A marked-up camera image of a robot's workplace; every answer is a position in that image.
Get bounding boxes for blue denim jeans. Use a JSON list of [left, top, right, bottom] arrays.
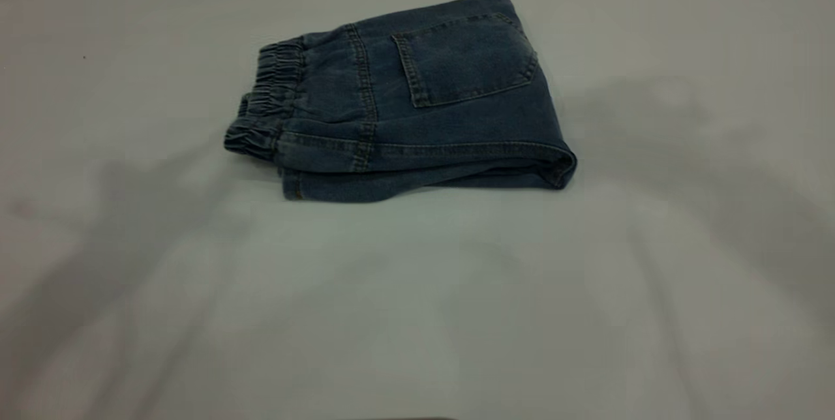
[[224, 0, 578, 203]]

